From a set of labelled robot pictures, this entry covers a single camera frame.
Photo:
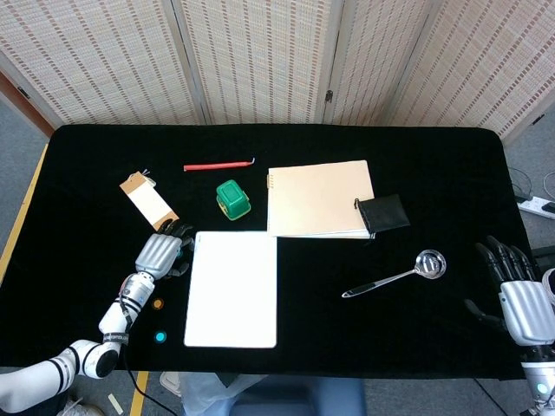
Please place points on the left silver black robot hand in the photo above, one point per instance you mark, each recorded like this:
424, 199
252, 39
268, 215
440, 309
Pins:
157, 253

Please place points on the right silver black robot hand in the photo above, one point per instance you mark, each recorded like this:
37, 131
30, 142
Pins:
526, 310

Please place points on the orange disc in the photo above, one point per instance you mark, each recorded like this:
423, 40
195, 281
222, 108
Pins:
158, 303

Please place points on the teal disc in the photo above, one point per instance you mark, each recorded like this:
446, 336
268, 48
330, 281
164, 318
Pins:
160, 336

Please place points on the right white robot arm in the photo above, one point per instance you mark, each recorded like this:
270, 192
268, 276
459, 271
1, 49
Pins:
537, 375

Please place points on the white rectangular board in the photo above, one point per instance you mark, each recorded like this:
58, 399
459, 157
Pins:
232, 290

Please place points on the brown white paper tag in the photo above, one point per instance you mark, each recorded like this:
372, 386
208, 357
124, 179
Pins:
147, 199

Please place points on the green plastic box yellow base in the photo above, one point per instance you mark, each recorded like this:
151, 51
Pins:
233, 198

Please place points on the red pen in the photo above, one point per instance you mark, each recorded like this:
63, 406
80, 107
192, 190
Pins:
212, 166

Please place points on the white power strip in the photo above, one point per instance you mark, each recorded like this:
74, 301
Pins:
537, 204

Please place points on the white plastic bag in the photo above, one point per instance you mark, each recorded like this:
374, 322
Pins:
204, 394

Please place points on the beige spiral notebook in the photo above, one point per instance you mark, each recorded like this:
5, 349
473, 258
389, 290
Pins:
314, 197

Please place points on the white sneaker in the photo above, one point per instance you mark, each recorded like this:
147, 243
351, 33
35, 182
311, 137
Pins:
82, 407

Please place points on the black tablecloth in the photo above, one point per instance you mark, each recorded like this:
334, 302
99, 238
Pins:
338, 329

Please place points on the woven folding screen panel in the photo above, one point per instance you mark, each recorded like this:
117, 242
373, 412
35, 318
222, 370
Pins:
99, 60
490, 65
373, 65
256, 60

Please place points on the brown wooden board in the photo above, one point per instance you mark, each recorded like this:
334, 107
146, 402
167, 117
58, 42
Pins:
21, 102

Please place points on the metal screen hinge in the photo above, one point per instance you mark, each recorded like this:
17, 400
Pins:
328, 96

